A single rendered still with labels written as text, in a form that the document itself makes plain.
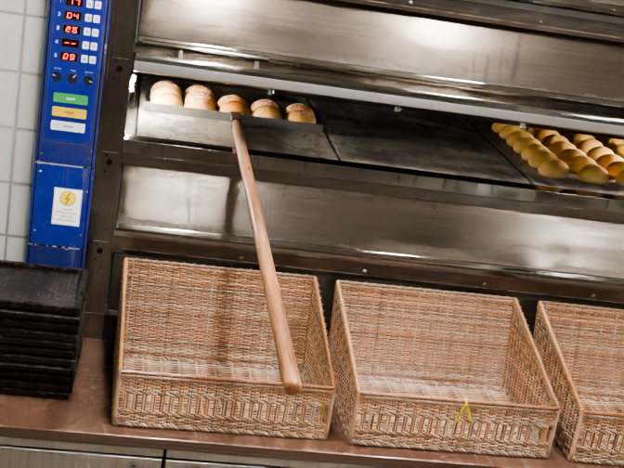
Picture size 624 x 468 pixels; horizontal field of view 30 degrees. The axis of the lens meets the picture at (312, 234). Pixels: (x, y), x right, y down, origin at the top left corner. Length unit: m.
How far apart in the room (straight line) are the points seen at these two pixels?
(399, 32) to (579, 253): 0.86
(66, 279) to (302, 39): 0.90
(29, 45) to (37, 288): 0.64
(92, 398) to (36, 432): 0.22
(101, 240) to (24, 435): 0.65
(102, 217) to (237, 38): 0.63
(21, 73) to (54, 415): 0.90
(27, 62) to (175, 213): 0.57
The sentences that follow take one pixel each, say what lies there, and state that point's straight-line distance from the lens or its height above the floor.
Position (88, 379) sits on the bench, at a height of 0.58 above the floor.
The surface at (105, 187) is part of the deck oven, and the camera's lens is 3.26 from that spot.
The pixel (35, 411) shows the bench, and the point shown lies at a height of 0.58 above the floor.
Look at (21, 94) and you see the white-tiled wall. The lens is 3.21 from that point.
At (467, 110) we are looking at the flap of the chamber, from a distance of 3.15.
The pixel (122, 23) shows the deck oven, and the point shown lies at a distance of 3.16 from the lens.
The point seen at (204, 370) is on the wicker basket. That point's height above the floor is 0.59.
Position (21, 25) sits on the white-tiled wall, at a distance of 3.18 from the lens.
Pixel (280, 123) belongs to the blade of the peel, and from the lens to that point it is 3.59.
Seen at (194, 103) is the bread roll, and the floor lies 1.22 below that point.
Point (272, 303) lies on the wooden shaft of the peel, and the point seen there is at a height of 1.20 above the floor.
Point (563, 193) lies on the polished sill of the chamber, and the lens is 3.45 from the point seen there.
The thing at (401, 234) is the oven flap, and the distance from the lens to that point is 3.36.
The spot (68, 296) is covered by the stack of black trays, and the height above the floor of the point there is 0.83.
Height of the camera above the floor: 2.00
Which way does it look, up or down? 18 degrees down
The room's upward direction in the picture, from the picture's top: 10 degrees clockwise
